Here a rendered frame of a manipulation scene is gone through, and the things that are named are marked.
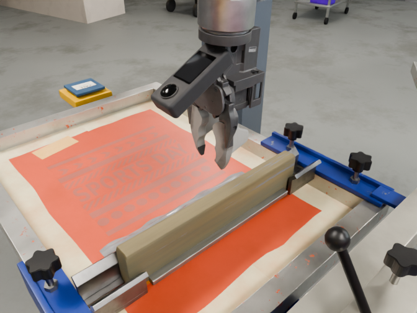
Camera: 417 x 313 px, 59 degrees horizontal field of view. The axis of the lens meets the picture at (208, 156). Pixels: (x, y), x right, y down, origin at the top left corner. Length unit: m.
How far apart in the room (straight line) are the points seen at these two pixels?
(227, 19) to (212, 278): 0.40
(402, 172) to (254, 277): 2.21
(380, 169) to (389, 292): 2.24
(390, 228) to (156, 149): 0.56
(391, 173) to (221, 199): 2.19
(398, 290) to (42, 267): 0.45
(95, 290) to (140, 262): 0.08
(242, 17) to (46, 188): 0.57
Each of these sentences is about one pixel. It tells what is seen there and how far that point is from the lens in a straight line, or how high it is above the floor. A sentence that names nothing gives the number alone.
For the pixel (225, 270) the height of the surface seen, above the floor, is 0.96.
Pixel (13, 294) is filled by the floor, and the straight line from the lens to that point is 2.00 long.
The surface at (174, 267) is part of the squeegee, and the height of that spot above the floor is 0.99.
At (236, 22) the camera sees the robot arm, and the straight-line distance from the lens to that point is 0.48.
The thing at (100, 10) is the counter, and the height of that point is 0.14.
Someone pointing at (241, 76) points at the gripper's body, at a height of 1.26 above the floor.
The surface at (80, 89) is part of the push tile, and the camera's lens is 1.28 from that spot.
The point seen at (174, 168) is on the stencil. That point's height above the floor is 0.96.
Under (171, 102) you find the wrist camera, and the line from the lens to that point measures 0.47.
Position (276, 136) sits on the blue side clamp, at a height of 1.00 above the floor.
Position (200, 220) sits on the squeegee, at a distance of 0.60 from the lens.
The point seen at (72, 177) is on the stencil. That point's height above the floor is 0.96.
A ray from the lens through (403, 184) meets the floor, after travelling 2.66.
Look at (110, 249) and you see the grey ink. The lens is 0.69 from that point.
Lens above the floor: 1.46
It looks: 34 degrees down
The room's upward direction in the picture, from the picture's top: straight up
